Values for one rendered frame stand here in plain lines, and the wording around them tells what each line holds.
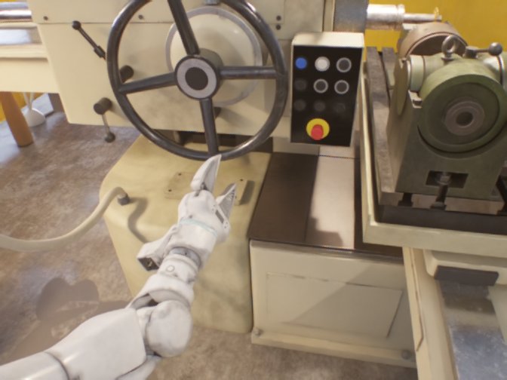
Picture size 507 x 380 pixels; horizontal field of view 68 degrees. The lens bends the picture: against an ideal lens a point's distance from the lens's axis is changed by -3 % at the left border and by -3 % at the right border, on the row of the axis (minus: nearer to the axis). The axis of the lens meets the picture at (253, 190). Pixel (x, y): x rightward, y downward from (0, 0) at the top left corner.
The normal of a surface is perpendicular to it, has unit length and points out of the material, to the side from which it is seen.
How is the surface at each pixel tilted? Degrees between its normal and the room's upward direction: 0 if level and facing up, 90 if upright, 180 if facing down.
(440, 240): 90
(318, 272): 90
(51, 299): 0
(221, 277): 90
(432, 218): 90
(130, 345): 65
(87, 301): 0
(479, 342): 0
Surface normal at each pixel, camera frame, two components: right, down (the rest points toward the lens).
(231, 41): 0.15, 0.26
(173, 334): 0.85, -0.19
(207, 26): -0.19, 0.12
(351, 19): -0.20, 0.40
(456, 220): -0.20, 0.59
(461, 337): -0.04, -0.80
